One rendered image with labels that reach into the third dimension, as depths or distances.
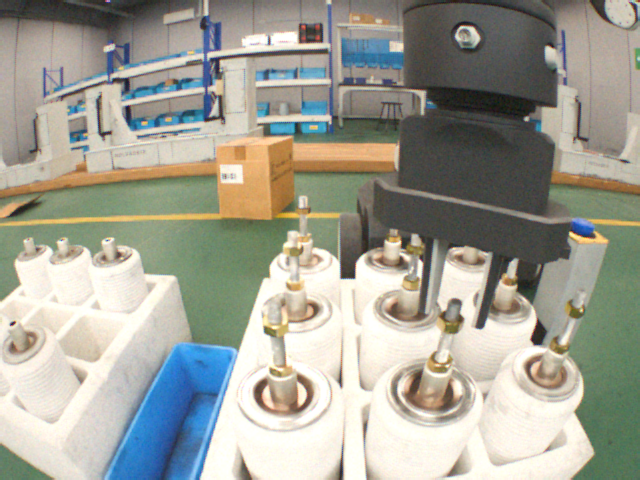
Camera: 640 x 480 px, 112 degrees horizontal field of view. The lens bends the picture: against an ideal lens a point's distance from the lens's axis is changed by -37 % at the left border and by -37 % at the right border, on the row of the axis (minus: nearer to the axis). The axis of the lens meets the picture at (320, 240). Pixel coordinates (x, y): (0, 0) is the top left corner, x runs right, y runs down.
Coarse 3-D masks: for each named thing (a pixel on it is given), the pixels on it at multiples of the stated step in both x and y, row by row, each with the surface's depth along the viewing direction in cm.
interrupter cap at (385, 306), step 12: (384, 300) 37; (396, 300) 37; (384, 312) 34; (396, 312) 35; (420, 312) 35; (432, 312) 34; (384, 324) 33; (396, 324) 33; (408, 324) 33; (420, 324) 32; (432, 324) 32
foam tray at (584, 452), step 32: (352, 288) 53; (352, 320) 45; (256, 352) 39; (352, 352) 39; (352, 384) 34; (480, 384) 33; (224, 416) 30; (352, 416) 30; (224, 448) 26; (352, 448) 27; (480, 448) 25; (576, 448) 21
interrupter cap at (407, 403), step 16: (400, 368) 27; (416, 368) 27; (400, 384) 25; (416, 384) 25; (448, 384) 25; (464, 384) 24; (400, 400) 24; (416, 400) 24; (448, 400) 23; (464, 400) 23; (400, 416) 22; (416, 416) 22; (432, 416) 22; (448, 416) 21; (464, 416) 21
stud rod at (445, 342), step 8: (448, 304) 21; (456, 304) 20; (448, 312) 21; (456, 312) 21; (448, 320) 21; (456, 320) 21; (440, 336) 22; (448, 336) 21; (440, 344) 22; (448, 344) 22; (440, 352) 22; (448, 352) 22; (440, 360) 22
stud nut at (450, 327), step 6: (444, 312) 22; (438, 318) 22; (444, 318) 21; (462, 318) 21; (438, 324) 22; (444, 324) 21; (450, 324) 21; (456, 324) 21; (462, 324) 21; (444, 330) 21; (450, 330) 21; (456, 330) 21
